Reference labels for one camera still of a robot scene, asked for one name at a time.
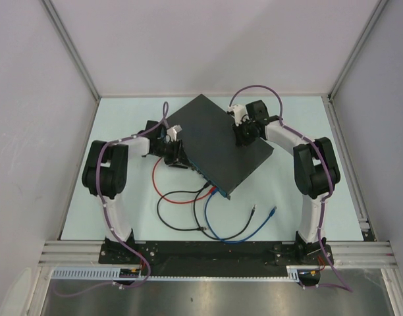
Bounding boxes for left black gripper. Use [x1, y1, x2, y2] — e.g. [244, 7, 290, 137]
[151, 139, 191, 169]

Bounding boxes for red ethernet cable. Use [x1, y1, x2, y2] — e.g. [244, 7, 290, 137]
[151, 157, 219, 205]

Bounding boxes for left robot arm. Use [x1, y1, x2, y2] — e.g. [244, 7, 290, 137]
[82, 120, 189, 263]

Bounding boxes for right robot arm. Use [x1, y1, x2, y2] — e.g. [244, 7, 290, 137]
[228, 100, 340, 264]

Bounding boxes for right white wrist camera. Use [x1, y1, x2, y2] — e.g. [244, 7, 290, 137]
[227, 104, 250, 126]

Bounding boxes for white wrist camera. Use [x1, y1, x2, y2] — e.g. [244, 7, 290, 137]
[227, 104, 250, 126]
[167, 125, 182, 142]

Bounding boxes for black ethernet cable right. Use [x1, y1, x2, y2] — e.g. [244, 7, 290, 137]
[193, 184, 257, 241]

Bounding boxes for black ethernet cable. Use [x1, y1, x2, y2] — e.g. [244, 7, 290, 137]
[157, 183, 211, 231]
[193, 184, 257, 241]

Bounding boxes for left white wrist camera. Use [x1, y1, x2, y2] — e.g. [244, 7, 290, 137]
[167, 125, 182, 142]

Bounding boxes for black ethernet cable left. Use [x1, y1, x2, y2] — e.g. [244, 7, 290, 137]
[157, 183, 211, 231]

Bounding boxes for black network switch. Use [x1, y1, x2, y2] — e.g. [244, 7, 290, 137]
[167, 94, 274, 199]

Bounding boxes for blue ethernet cable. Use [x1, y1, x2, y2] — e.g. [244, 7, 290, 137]
[203, 189, 278, 244]

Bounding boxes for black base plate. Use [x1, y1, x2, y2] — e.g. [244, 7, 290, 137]
[99, 239, 336, 278]

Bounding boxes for white slotted cable duct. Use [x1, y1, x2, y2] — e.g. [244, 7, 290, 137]
[51, 267, 300, 282]

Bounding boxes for aluminium frame rail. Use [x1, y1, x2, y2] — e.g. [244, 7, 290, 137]
[40, 240, 398, 269]

